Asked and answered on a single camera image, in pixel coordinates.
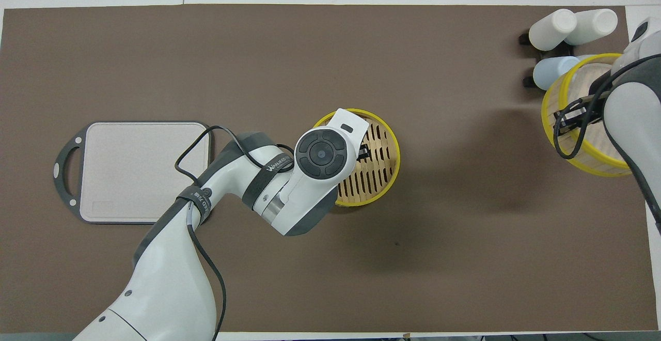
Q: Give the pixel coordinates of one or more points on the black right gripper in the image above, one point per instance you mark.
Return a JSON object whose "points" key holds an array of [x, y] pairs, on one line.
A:
{"points": [[594, 104]]}

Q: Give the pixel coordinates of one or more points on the brown table mat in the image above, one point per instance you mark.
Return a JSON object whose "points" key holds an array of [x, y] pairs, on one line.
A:
{"points": [[465, 253]]}

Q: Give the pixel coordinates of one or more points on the white bottle top right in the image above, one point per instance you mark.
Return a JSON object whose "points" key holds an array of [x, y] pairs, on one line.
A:
{"points": [[594, 26]]}

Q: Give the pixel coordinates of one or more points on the yellow bamboo steamer basket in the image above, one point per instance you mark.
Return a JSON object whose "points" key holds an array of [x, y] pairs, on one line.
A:
{"points": [[379, 170]]}

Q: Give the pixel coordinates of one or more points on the white bottle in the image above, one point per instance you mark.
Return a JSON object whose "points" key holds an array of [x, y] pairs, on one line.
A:
{"points": [[594, 26], [551, 29]]}

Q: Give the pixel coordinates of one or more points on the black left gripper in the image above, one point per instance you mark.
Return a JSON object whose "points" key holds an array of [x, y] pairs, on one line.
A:
{"points": [[363, 153]]}

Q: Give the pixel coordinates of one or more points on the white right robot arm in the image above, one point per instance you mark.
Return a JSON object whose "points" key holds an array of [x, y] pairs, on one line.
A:
{"points": [[632, 119]]}

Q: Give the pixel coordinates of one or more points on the black cup rack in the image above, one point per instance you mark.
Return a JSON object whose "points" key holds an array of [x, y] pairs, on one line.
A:
{"points": [[562, 50]]}

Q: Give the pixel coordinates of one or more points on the light blue bottle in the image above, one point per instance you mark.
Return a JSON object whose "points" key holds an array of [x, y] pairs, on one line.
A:
{"points": [[552, 72]]}

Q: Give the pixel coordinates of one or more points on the grey cutting board black rim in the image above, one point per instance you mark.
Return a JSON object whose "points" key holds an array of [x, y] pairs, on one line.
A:
{"points": [[134, 175]]}

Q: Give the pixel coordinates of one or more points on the white bottle top left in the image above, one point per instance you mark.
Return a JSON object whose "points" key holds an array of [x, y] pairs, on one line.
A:
{"points": [[551, 29]]}

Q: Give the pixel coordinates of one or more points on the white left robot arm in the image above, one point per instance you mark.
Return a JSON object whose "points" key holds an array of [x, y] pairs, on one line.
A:
{"points": [[165, 279]]}

